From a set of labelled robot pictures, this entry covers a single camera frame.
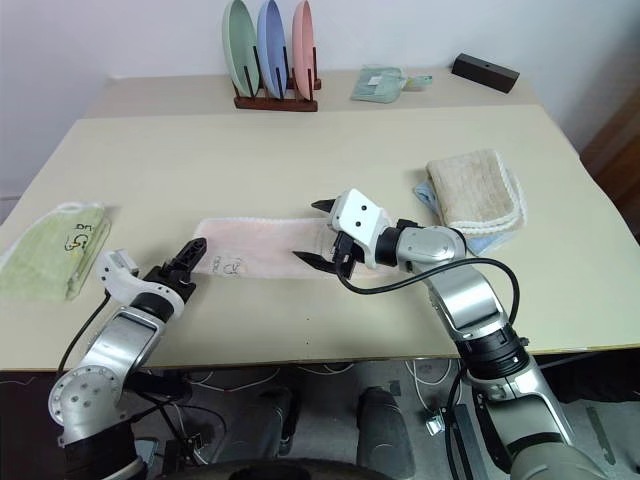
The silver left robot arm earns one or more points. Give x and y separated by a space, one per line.
117 345

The green towel in plastic bag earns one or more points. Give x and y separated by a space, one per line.
376 84

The beige folded towel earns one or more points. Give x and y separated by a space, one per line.
470 187

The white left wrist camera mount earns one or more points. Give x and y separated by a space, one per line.
117 274

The dark wooden plate rack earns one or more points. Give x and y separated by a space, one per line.
275 104

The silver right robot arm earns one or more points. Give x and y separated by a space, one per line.
465 295

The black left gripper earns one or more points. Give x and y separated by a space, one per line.
172 284

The green plate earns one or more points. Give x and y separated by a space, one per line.
237 40

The brown wooden furniture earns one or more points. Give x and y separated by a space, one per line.
620 155

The pink plate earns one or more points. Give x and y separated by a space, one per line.
301 40

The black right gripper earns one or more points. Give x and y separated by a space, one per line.
346 252

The blue folded towel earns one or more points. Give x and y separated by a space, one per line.
424 195

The blue plate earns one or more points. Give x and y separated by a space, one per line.
270 40

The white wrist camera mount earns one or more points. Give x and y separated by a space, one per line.
117 274
360 217

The dark brown rectangular box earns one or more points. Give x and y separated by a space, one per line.
484 72

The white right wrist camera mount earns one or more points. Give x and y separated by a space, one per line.
360 217

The grey metal strip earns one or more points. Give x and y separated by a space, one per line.
601 435

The green folded towel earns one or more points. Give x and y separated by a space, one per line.
40 255

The pink towel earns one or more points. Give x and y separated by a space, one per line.
260 245

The dark rounded shape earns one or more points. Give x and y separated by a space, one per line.
385 430

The small green packet tag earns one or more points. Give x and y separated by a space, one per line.
419 83

